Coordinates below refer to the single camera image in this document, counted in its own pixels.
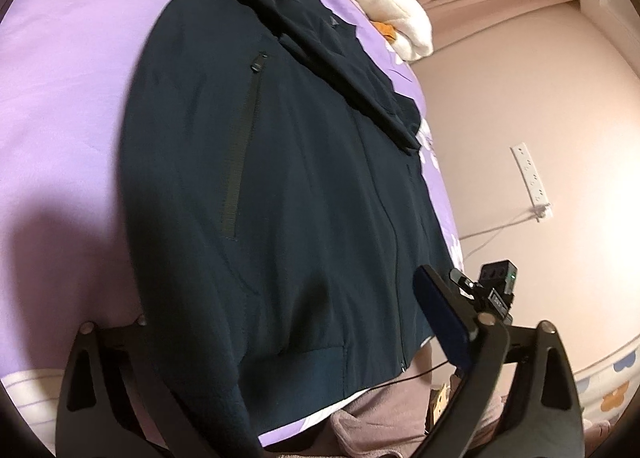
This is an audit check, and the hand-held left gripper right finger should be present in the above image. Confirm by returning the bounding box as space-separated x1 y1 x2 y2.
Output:
410 265 583 458

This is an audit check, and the purple floral bed sheet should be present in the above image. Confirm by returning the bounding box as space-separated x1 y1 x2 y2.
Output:
0 0 468 458

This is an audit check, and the white power strip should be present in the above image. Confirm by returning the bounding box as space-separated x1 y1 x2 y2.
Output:
511 140 553 221

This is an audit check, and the person's pink clothing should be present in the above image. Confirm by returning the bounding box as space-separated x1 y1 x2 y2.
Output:
260 368 506 458

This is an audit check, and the navy zip jacket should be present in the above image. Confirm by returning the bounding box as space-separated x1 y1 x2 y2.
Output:
119 0 453 445

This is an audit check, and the white cable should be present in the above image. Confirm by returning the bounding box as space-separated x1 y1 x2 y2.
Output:
457 208 546 243

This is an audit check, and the white flowered bedding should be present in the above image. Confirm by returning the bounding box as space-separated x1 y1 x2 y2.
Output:
570 338 640 439

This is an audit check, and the thin black cable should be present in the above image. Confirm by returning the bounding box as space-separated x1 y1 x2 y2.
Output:
370 360 451 391

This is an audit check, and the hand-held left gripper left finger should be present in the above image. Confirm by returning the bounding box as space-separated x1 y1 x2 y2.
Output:
56 317 266 458

